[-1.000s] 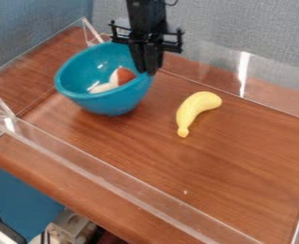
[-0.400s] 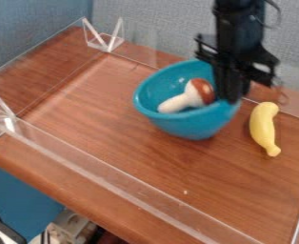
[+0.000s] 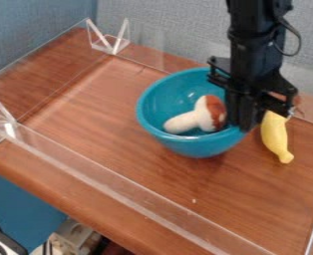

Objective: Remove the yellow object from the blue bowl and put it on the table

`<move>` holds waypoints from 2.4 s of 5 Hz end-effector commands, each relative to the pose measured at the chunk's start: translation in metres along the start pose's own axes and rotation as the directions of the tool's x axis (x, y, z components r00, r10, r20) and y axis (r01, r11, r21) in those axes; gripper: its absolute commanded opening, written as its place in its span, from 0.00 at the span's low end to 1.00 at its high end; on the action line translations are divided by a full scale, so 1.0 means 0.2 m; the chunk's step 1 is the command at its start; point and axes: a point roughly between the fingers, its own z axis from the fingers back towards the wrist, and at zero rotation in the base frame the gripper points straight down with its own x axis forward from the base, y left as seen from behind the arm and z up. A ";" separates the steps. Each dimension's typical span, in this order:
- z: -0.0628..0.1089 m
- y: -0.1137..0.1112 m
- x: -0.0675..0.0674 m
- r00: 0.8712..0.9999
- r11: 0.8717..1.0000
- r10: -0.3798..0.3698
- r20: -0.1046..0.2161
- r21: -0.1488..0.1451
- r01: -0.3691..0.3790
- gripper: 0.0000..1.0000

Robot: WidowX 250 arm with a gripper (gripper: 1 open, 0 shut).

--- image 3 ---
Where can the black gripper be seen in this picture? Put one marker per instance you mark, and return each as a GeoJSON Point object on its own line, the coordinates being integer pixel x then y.
{"type": "Point", "coordinates": [250, 77]}

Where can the yellow toy banana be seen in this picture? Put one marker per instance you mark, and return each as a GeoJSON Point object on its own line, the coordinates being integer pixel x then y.
{"type": "Point", "coordinates": [274, 136]}

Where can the blue plastic bowl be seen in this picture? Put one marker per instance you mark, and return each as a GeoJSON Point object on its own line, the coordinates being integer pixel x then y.
{"type": "Point", "coordinates": [170, 97]}

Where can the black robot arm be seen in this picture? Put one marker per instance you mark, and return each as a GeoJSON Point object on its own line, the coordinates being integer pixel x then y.
{"type": "Point", "coordinates": [258, 16]}

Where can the white object under table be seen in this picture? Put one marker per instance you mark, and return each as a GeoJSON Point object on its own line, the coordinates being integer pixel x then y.
{"type": "Point", "coordinates": [72, 239]}

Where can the white and brown toy mushroom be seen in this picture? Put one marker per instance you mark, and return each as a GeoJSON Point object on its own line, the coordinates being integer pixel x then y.
{"type": "Point", "coordinates": [207, 116]}

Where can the clear acrylic barrier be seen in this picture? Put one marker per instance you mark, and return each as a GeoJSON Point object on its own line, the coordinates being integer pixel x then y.
{"type": "Point", "coordinates": [74, 147]}

